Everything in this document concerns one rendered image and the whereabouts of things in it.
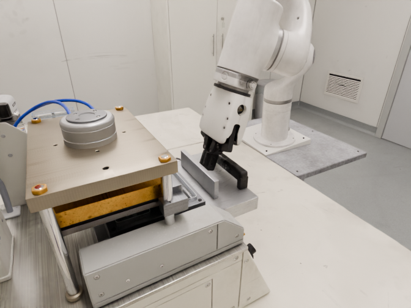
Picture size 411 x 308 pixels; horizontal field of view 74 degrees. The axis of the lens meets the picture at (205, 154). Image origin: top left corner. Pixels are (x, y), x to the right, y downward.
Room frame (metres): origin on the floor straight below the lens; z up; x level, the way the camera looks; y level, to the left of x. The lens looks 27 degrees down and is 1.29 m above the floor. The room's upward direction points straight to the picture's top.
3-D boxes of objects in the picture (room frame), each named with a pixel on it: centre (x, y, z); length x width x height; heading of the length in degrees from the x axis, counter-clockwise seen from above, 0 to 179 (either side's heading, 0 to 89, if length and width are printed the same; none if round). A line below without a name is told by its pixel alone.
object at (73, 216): (0.41, 0.19, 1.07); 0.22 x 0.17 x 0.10; 29
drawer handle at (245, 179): (0.53, -0.04, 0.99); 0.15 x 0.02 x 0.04; 29
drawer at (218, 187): (0.46, 0.08, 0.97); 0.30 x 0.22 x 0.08; 119
